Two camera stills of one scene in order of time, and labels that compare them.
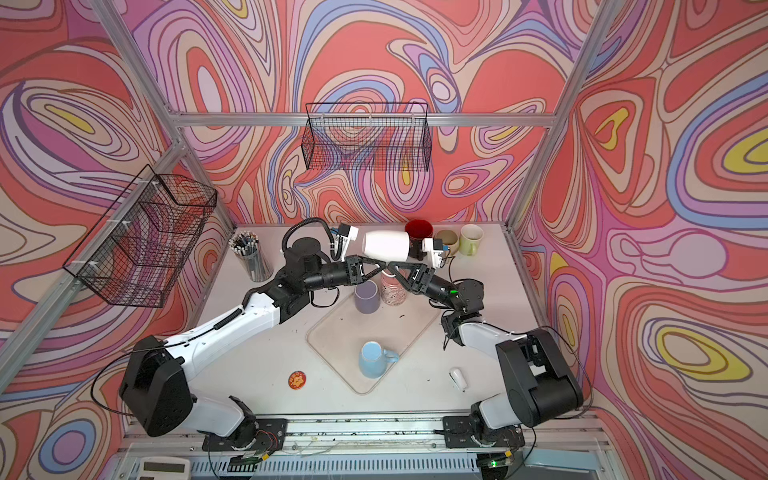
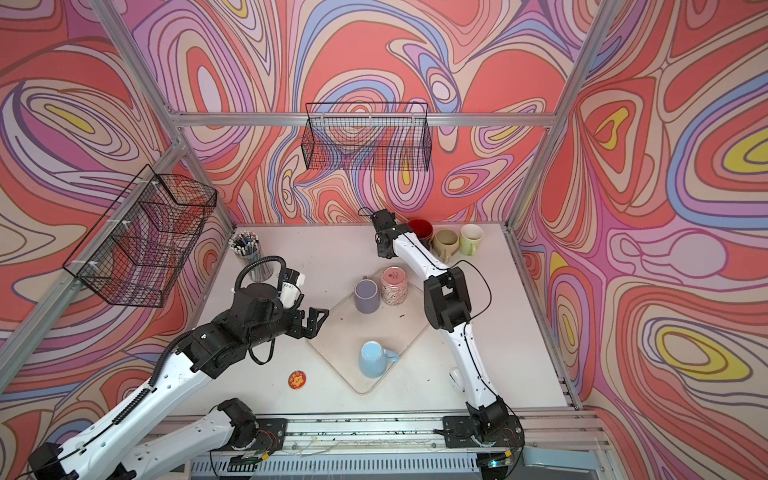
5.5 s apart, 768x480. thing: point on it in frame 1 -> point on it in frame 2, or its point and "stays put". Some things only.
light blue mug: (373, 359) stays put
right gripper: (421, 276) -> (382, 252)
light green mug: (470, 238) stays put
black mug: (416, 230) stays put
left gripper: (352, 270) -> (312, 329)
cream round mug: (449, 238) stays put
